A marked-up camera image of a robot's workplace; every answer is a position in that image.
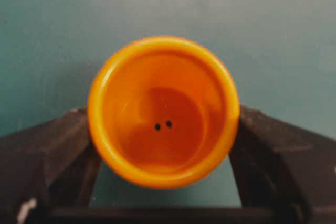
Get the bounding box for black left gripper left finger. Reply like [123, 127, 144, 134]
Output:
[1, 108, 101, 223]

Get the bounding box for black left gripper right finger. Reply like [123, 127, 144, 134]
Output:
[229, 106, 335, 223]

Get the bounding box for orange plastic cup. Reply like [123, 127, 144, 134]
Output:
[88, 36, 240, 190]

